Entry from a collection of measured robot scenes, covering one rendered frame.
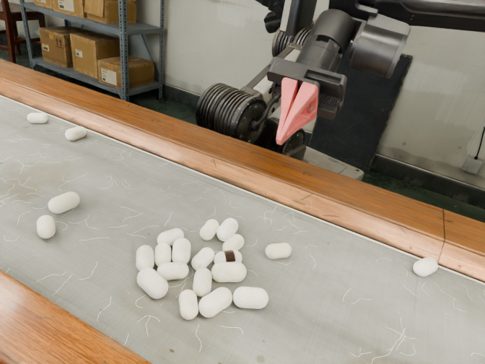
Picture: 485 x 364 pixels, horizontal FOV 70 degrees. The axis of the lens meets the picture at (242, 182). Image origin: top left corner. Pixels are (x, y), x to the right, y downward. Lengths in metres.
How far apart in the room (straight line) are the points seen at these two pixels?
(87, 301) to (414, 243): 0.40
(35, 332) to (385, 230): 0.42
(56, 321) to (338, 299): 0.27
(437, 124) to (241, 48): 1.39
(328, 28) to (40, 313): 0.46
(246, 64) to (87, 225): 2.30
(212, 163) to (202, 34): 2.31
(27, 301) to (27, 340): 0.04
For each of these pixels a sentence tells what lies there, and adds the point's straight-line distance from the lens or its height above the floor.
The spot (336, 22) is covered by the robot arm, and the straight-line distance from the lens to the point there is 0.53.
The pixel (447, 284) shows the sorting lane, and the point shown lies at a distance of 0.51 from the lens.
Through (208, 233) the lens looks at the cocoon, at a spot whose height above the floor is 0.75.
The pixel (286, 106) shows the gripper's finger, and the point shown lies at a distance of 0.45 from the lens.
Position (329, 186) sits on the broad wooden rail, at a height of 0.76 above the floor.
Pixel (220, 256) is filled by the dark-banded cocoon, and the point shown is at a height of 0.76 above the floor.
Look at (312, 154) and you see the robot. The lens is 1.35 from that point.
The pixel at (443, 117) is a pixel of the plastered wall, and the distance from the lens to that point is 2.40.
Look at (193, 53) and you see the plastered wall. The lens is 2.90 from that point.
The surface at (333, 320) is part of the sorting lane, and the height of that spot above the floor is 0.74.
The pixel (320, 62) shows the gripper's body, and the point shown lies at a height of 0.94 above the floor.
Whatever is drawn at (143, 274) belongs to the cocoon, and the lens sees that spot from 0.37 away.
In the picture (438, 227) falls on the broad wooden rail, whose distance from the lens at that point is 0.56.
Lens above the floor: 1.03
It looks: 31 degrees down
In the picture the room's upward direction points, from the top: 10 degrees clockwise
